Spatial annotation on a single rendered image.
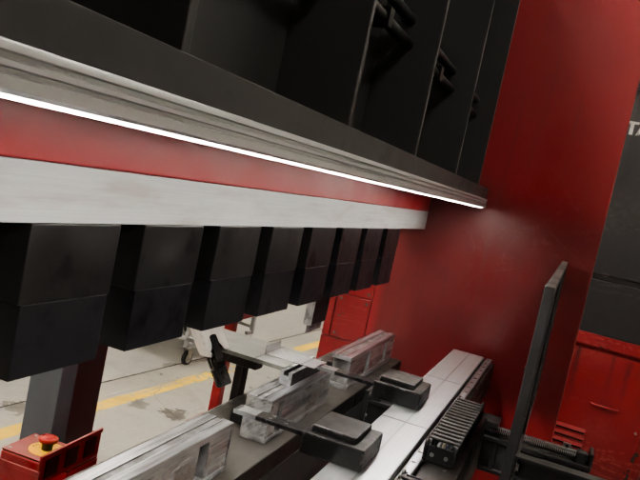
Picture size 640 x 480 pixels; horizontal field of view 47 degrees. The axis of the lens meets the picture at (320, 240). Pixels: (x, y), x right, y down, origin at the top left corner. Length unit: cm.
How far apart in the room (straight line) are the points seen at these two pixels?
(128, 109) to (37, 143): 26
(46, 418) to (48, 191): 146
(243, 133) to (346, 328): 201
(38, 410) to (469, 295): 138
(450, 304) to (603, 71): 89
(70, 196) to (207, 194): 29
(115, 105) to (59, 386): 169
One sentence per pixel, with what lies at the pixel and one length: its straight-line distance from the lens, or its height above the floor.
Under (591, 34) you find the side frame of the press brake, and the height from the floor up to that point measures 206.
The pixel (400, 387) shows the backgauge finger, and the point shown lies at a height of 102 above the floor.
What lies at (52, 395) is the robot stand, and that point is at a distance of 217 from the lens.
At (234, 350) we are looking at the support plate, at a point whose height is 100.
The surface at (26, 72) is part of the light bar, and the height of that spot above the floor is 147.
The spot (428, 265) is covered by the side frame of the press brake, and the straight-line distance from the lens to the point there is 253.
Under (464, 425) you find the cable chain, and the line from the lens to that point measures 146.
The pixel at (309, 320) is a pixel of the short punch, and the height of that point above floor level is 111.
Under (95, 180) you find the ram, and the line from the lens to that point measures 84.
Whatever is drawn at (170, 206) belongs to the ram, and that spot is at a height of 137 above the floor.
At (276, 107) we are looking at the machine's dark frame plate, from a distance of 77.
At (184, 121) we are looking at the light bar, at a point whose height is 146.
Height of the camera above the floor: 144
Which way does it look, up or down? 5 degrees down
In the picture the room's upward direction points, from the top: 12 degrees clockwise
